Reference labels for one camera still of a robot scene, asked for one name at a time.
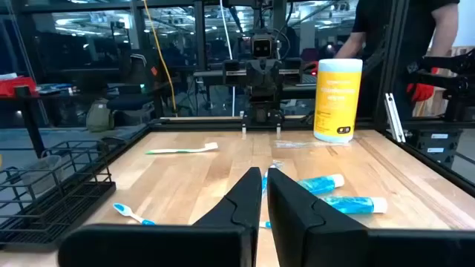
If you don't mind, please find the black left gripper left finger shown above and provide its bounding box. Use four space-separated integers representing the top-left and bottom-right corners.
57 166 263 267

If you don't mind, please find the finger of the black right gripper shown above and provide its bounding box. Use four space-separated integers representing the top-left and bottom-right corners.
263 59 282 88
246 59 264 88

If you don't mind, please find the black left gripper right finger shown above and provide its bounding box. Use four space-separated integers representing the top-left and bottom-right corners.
267 167 475 267

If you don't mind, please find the blue toothpaste tube white cap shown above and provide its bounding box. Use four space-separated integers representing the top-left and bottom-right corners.
296 173 345 196
321 195 389 215

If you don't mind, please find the green white toothbrush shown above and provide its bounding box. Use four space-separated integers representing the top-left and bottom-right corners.
145 142 219 155

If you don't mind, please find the blue white toothbrush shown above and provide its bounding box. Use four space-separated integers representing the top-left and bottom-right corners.
113 202 157 226

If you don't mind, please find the black wire rack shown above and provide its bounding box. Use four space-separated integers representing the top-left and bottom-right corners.
0 139 117 253

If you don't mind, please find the yellow wipes canister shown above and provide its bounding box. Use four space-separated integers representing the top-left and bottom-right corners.
313 58 364 144

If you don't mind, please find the clear plastic wrapper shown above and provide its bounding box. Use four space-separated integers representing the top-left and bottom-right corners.
274 139 352 150

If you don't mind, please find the person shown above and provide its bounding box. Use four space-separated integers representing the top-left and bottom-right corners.
333 0 461 123

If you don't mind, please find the olive green backpack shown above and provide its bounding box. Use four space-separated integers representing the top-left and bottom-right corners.
85 98 115 133

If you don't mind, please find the black control box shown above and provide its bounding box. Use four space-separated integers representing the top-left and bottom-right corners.
407 128 464 168

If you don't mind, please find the red glove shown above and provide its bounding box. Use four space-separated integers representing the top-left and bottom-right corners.
406 83 435 103

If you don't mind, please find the translucent plastic container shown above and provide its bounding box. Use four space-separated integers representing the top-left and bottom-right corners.
20 154 64 194

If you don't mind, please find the red box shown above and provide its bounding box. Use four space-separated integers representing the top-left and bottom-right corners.
0 76 38 98

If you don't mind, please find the white hanging cable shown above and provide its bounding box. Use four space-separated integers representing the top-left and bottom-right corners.
219 0 237 118

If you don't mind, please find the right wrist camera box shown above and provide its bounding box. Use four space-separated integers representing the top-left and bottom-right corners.
250 33 276 59

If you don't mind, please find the yellow hanging cable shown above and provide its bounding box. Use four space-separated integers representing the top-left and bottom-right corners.
142 0 177 113

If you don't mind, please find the black frame post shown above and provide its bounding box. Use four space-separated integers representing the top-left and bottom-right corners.
373 0 411 129

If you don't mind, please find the aluminium bracket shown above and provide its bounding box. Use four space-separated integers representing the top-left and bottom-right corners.
384 92 407 144

